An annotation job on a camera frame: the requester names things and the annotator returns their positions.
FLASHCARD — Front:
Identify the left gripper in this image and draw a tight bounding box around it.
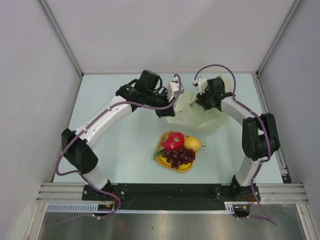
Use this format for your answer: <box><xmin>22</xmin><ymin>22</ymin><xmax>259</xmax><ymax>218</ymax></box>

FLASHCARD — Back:
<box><xmin>144</xmin><ymin>88</ymin><xmax>176</xmax><ymax>118</ymax></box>

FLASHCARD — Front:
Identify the translucent plastic bag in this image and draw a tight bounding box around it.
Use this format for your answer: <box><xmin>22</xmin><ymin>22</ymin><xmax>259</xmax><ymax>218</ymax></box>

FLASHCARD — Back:
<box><xmin>166</xmin><ymin>90</ymin><xmax>229</xmax><ymax>133</ymax></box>

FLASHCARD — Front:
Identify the red dragon fruit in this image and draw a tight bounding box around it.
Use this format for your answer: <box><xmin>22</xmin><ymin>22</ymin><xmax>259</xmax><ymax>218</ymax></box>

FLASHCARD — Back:
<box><xmin>153</xmin><ymin>132</ymin><xmax>185</xmax><ymax>158</ymax></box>

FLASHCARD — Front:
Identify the orange woven tray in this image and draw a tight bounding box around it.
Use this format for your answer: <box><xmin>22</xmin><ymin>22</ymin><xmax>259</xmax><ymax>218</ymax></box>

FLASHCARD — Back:
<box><xmin>153</xmin><ymin>131</ymin><xmax>203</xmax><ymax>173</ymax></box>

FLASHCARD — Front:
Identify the yellow pear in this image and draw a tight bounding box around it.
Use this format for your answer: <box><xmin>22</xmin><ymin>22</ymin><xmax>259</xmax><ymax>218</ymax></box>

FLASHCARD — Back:
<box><xmin>183</xmin><ymin>136</ymin><xmax>205</xmax><ymax>152</ymax></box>

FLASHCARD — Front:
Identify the red grapes bunch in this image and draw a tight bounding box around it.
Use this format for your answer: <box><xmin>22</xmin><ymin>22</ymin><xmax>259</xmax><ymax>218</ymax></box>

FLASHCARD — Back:
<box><xmin>160</xmin><ymin>147</ymin><xmax>196</xmax><ymax>169</ymax></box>

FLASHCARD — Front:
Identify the yellow banana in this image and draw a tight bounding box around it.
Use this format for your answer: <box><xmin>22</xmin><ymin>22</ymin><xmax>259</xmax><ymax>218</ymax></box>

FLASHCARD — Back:
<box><xmin>155</xmin><ymin>155</ymin><xmax>196</xmax><ymax>173</ymax></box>

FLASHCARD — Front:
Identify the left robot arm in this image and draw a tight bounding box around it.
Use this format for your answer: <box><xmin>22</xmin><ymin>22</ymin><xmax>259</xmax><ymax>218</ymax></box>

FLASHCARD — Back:
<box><xmin>59</xmin><ymin>70</ymin><xmax>183</xmax><ymax>200</ymax></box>

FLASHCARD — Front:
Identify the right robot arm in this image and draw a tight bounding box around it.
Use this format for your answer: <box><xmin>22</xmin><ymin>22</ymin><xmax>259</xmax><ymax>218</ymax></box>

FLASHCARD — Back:
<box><xmin>192</xmin><ymin>76</ymin><xmax>280</xmax><ymax>202</ymax></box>

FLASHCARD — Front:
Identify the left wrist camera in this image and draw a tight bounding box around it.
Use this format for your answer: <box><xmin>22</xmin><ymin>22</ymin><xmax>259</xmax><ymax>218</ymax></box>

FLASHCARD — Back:
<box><xmin>166</xmin><ymin>80</ymin><xmax>185</xmax><ymax>102</ymax></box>

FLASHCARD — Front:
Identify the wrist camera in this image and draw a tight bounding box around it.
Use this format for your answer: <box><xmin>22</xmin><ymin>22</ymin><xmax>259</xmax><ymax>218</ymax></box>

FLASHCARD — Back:
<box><xmin>166</xmin><ymin>80</ymin><xmax>185</xmax><ymax>102</ymax></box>
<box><xmin>192</xmin><ymin>76</ymin><xmax>208</xmax><ymax>95</ymax></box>

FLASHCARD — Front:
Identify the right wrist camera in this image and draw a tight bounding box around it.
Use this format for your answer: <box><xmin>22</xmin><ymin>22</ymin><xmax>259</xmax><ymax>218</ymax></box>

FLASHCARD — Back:
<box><xmin>192</xmin><ymin>76</ymin><xmax>208</xmax><ymax>95</ymax></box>

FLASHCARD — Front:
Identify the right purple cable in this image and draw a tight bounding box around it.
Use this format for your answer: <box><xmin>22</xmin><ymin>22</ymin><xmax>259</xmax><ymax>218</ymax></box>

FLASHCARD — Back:
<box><xmin>192</xmin><ymin>64</ymin><xmax>277</xmax><ymax>226</ymax></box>

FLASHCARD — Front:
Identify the purple cable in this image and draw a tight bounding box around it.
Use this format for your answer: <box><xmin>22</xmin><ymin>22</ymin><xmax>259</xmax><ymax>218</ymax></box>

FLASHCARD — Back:
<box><xmin>44</xmin><ymin>73</ymin><xmax>182</xmax><ymax>227</ymax></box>
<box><xmin>192</xmin><ymin>64</ymin><xmax>277</xmax><ymax>226</ymax></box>

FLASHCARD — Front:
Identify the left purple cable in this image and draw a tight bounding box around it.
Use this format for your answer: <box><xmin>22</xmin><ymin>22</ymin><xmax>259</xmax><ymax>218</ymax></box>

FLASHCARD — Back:
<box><xmin>44</xmin><ymin>73</ymin><xmax>182</xmax><ymax>227</ymax></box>

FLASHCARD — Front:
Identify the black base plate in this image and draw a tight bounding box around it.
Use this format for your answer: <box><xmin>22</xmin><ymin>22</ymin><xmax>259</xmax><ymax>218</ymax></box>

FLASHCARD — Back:
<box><xmin>82</xmin><ymin>182</ymin><xmax>261</xmax><ymax>211</ymax></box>

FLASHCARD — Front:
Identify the white cable duct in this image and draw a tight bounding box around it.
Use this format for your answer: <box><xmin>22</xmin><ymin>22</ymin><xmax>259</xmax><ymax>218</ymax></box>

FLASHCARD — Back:
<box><xmin>46</xmin><ymin>201</ymin><xmax>253</xmax><ymax>216</ymax></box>

